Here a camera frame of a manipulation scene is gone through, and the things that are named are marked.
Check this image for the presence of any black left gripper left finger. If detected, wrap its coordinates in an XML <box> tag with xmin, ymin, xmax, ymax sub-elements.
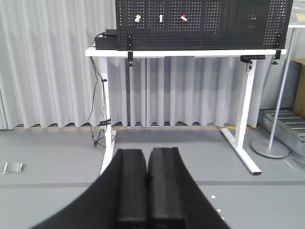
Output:
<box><xmin>34</xmin><ymin>149</ymin><xmax>147</xmax><ymax>229</ymax></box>

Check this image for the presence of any black perforated pegboard panel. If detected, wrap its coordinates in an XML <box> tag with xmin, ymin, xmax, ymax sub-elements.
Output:
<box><xmin>115</xmin><ymin>0</ymin><xmax>293</xmax><ymax>51</ymax></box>

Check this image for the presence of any white switch on pegboard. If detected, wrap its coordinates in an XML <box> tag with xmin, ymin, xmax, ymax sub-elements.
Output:
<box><xmin>159</xmin><ymin>14</ymin><xmax>163</xmax><ymax>23</ymax></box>

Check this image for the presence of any cardboard box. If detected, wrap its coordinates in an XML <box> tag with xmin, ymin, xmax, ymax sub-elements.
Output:
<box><xmin>293</xmin><ymin>58</ymin><xmax>305</xmax><ymax>117</ymax></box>

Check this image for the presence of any white standing desk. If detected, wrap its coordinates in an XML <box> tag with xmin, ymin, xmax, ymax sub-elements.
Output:
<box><xmin>85</xmin><ymin>47</ymin><xmax>277</xmax><ymax>176</ymax></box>

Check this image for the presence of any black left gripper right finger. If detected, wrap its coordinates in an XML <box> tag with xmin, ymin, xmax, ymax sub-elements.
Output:
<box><xmin>147</xmin><ymin>147</ymin><xmax>229</xmax><ymax>229</ymax></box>

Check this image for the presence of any black hanging power cable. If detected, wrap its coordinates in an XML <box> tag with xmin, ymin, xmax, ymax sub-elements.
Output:
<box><xmin>87</xmin><ymin>56</ymin><xmax>115</xmax><ymax>149</ymax></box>

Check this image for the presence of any black desk control panel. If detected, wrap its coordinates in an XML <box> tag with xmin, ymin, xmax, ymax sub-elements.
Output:
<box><xmin>240</xmin><ymin>55</ymin><xmax>265</xmax><ymax>72</ymax></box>

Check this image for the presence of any grey round-base stand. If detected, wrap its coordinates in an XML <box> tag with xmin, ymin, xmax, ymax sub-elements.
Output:
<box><xmin>251</xmin><ymin>28</ymin><xmax>297</xmax><ymax>159</ymax></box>

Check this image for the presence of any silver floor outlet plate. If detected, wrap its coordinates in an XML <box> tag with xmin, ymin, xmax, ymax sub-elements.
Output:
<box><xmin>3</xmin><ymin>162</ymin><xmax>23</xmax><ymax>175</ymax></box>

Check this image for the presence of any grey curtain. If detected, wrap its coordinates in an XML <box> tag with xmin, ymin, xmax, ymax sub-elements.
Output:
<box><xmin>0</xmin><ymin>0</ymin><xmax>274</xmax><ymax>130</ymax></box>

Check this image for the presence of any black left pegboard clamp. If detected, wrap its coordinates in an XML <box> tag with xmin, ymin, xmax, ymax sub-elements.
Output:
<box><xmin>127</xmin><ymin>34</ymin><xmax>133</xmax><ymax>67</ymax></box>

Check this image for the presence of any yellow knob on pegboard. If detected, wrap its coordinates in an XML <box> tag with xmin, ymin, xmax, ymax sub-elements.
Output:
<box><xmin>134</xmin><ymin>14</ymin><xmax>142</xmax><ymax>23</ymax></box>

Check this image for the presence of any red switch on pegboard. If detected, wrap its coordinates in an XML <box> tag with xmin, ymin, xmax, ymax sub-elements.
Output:
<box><xmin>180</xmin><ymin>15</ymin><xmax>188</xmax><ymax>22</ymax></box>

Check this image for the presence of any black box on desk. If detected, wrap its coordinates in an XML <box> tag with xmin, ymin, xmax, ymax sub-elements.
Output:
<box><xmin>94</xmin><ymin>29</ymin><xmax>119</xmax><ymax>50</ymax></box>

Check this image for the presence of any black right pegboard clamp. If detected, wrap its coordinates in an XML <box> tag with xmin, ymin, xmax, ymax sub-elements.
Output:
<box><xmin>271</xmin><ymin>33</ymin><xmax>281</xmax><ymax>65</ymax></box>

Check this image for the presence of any black pegboard clamp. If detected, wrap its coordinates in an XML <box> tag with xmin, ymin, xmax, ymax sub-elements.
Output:
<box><xmin>127</xmin><ymin>34</ymin><xmax>133</xmax><ymax>67</ymax></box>
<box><xmin>271</xmin><ymin>33</ymin><xmax>281</xmax><ymax>65</ymax></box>

